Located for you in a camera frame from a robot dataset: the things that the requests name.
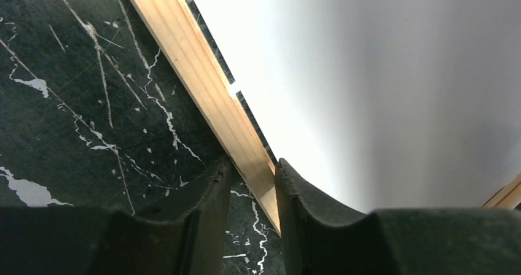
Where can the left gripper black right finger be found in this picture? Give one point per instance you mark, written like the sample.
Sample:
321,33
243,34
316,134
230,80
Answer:
323,236

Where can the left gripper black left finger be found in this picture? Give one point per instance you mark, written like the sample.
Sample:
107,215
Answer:
182,233

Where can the wooden picture frame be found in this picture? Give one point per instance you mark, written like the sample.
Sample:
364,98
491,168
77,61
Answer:
378,103

